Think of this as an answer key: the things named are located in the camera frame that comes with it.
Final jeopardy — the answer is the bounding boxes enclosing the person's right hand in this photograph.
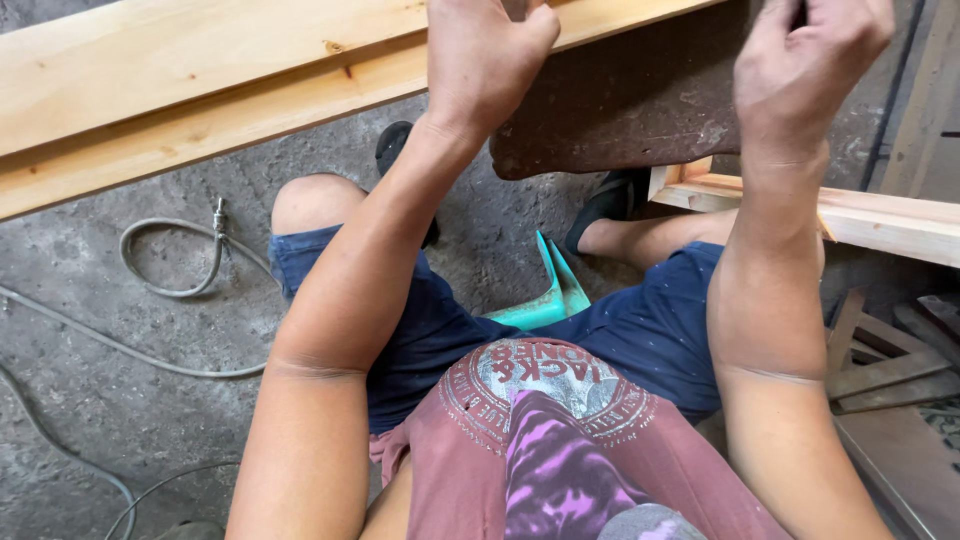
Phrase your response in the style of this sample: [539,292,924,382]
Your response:
[732,0,898,163]

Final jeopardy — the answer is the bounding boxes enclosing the person's left hand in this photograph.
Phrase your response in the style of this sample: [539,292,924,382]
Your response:
[421,0,562,141]

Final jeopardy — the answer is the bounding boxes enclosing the narrow light pine plank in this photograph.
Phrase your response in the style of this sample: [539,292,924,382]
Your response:
[0,0,730,223]

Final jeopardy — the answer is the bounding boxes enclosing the black sandal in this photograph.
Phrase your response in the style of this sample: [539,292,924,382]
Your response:
[374,120,442,250]
[563,168,653,257]

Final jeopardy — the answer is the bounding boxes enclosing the upright pale wooden plank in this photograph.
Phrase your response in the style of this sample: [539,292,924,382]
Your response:
[876,0,960,201]

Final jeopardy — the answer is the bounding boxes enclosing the dark brown worn board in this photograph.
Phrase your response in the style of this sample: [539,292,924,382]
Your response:
[487,0,766,182]

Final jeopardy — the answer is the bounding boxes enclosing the person's right leg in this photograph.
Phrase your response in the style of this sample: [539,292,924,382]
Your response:
[576,207,742,273]

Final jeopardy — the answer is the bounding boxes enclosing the person's leg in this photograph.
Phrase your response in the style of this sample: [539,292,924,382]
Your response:
[270,173,370,237]
[576,207,742,273]

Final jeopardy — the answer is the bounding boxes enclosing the person's left leg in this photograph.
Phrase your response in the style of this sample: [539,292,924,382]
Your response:
[270,173,370,237]

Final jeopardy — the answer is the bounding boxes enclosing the teal plastic stool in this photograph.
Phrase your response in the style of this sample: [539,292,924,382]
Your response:
[482,230,594,332]

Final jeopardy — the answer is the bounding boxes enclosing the blue denim shorts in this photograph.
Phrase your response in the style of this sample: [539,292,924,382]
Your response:
[267,223,727,436]

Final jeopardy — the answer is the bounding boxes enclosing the heap of wood scraps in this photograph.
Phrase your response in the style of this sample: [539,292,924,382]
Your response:
[823,287,960,416]

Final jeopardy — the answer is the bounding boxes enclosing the wide light pine plank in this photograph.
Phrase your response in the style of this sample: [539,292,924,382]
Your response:
[0,0,430,160]

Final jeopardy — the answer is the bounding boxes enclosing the brown flat board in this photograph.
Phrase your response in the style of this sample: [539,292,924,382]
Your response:
[832,405,960,540]

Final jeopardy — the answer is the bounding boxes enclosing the purple patterned cloth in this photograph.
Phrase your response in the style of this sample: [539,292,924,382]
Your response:
[504,388,655,540]

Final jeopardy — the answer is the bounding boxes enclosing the faded red printed shirt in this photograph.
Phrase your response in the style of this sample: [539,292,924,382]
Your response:
[369,337,795,540]

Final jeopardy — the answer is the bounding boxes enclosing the grey rounded object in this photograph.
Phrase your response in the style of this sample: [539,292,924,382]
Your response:
[597,502,708,540]

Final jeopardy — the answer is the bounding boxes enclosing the light wooden frame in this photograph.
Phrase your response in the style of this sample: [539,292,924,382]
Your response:
[647,156,960,270]

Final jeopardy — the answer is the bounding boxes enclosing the grey air hose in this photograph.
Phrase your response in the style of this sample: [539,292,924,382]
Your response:
[0,197,277,380]

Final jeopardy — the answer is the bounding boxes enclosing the thin grey cable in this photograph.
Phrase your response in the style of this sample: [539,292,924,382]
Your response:
[103,460,243,540]

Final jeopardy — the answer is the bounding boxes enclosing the thick grey cable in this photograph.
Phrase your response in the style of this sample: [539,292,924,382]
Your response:
[0,361,138,540]

